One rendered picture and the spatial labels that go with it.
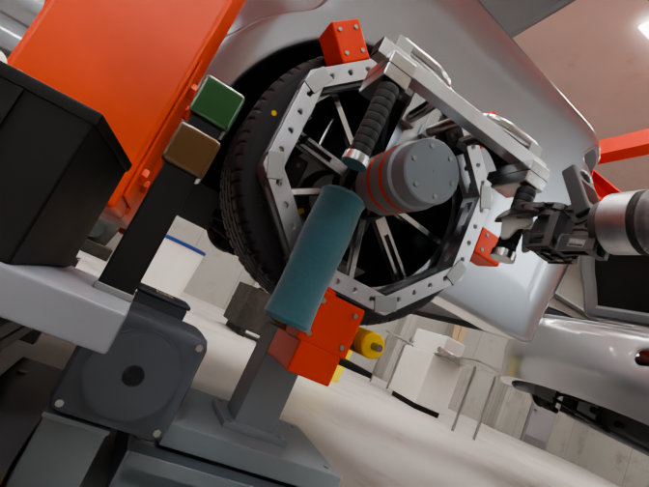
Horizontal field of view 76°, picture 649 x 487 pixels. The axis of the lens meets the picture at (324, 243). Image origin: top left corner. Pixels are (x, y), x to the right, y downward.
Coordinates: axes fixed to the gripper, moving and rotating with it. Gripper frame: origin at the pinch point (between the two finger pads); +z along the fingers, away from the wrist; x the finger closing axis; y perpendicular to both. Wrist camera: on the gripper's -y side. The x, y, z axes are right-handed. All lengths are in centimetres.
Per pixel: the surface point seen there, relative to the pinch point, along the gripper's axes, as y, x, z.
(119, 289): 37, -55, -22
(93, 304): 38, -56, -29
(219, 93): 18, -56, -22
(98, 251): 71, -133, 799
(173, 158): 25, -56, -22
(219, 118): 20, -55, -22
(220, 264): -7, 91, 919
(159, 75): 14, -63, -7
